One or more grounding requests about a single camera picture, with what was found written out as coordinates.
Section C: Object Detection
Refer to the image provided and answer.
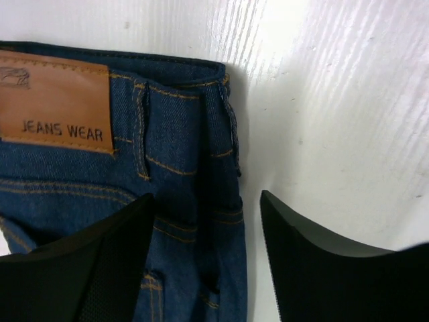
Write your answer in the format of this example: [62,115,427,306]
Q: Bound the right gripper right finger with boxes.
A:
[260,190,428,321]

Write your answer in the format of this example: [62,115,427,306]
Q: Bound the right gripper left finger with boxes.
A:
[1,194,156,321]

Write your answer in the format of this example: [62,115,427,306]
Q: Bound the dark blue denim trousers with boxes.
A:
[1,42,247,321]

